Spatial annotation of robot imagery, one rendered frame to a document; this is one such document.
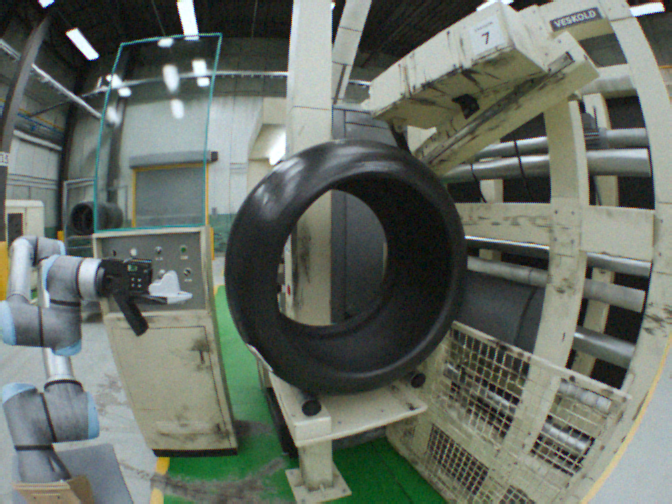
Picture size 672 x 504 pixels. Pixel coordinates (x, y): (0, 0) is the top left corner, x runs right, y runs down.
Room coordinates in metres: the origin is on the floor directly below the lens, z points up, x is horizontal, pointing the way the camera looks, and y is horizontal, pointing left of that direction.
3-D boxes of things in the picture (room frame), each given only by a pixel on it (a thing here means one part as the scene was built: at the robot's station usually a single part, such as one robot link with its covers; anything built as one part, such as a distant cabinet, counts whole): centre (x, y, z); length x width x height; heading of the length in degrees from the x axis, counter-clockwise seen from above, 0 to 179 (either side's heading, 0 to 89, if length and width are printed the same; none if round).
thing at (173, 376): (1.20, 0.87, 0.63); 0.56 x 0.41 x 1.27; 111
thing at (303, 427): (0.68, 0.12, 0.83); 0.36 x 0.09 x 0.06; 21
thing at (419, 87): (0.72, -0.34, 1.71); 0.61 x 0.25 x 0.15; 21
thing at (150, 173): (1.04, 0.80, 1.74); 0.55 x 0.02 x 0.95; 111
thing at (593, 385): (0.64, -0.41, 0.65); 0.90 x 0.02 x 0.70; 21
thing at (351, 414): (0.73, -0.01, 0.80); 0.37 x 0.36 x 0.02; 111
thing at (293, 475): (0.96, 0.10, 0.02); 0.27 x 0.27 x 0.04; 21
